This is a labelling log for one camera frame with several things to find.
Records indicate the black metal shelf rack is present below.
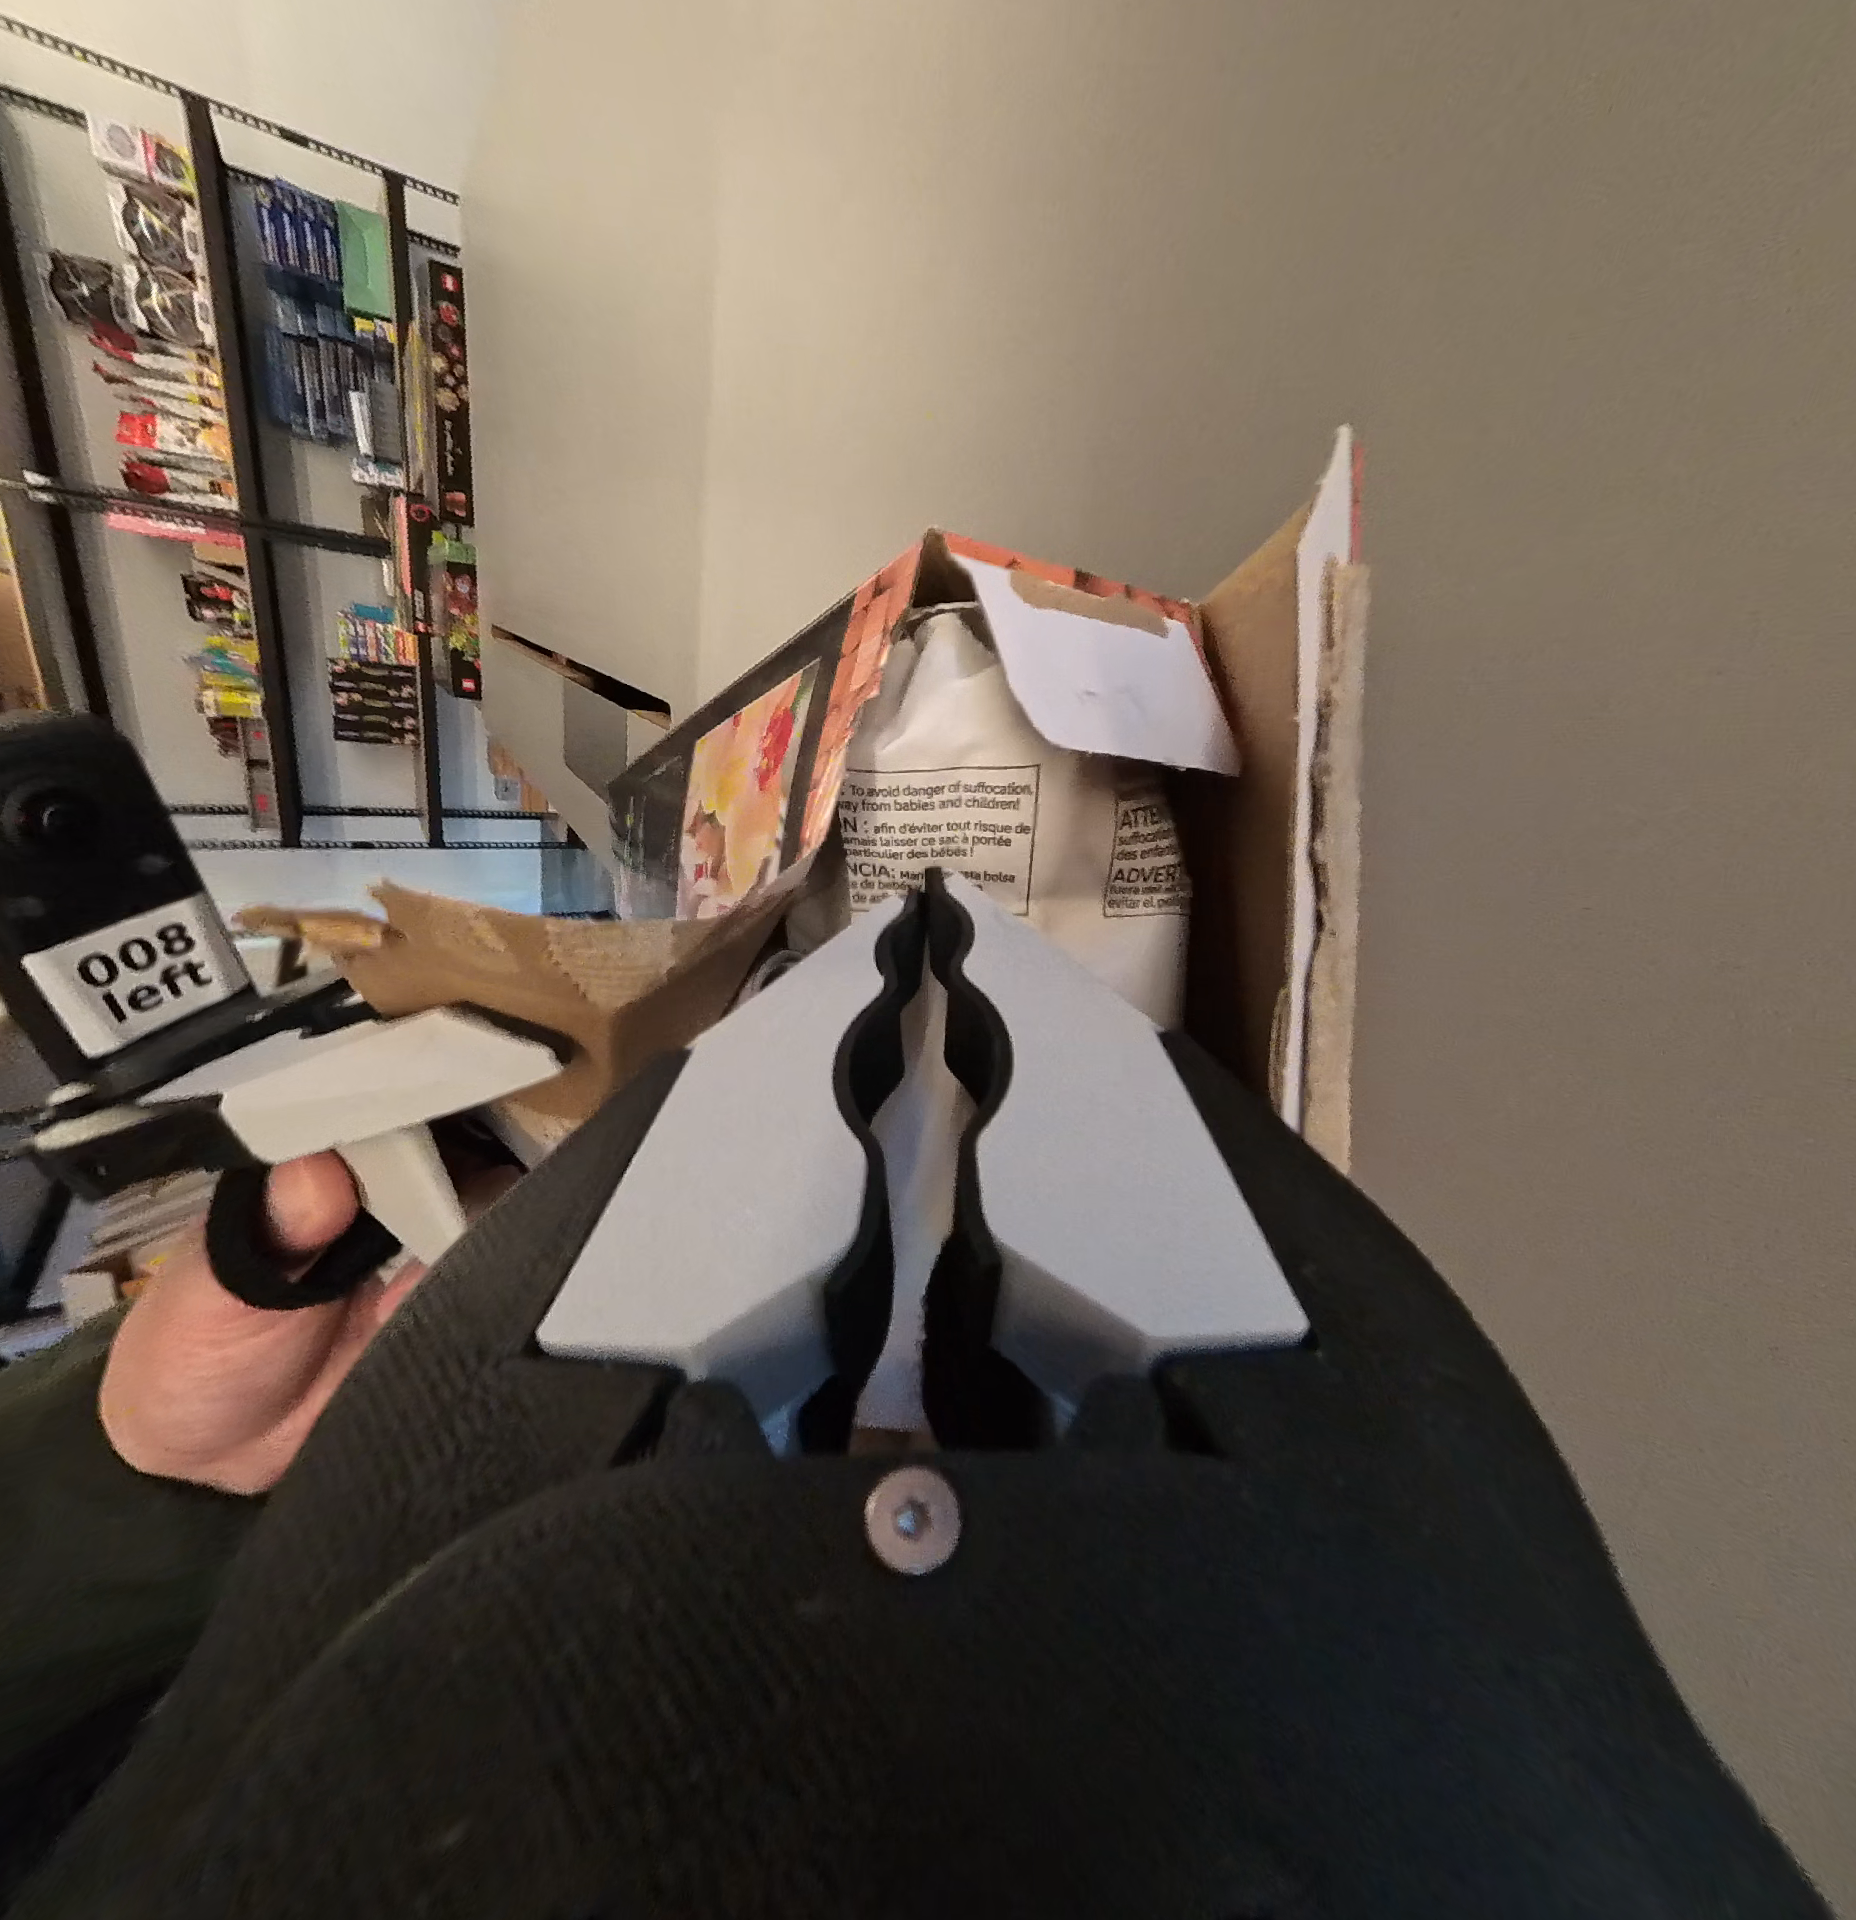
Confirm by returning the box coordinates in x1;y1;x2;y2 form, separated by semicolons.
0;67;489;860

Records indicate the shelved stack of toy boxes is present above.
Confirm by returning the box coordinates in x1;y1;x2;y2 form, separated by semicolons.
43;120;489;835

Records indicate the white paper bag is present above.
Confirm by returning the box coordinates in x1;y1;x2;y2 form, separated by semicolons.
831;601;1217;1443

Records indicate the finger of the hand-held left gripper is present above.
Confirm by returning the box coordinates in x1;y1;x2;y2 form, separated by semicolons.
214;1009;570;1170

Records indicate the grey table cover plate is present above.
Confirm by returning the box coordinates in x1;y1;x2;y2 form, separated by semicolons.
560;675;676;847

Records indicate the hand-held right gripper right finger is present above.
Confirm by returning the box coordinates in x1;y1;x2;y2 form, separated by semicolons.
921;867;1313;1453

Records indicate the black orchid lego box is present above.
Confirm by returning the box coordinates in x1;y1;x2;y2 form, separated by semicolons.
239;426;1372;1180

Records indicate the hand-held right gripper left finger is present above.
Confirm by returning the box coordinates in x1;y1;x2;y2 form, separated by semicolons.
538;901;930;1454

